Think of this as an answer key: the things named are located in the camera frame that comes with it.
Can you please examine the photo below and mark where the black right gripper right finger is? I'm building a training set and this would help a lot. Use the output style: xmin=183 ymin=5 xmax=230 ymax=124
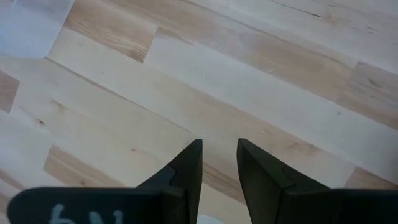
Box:
xmin=236 ymin=138 xmax=398 ymax=224

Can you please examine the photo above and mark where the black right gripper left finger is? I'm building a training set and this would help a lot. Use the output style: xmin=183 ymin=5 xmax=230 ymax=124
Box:
xmin=6 ymin=139 xmax=203 ymax=224

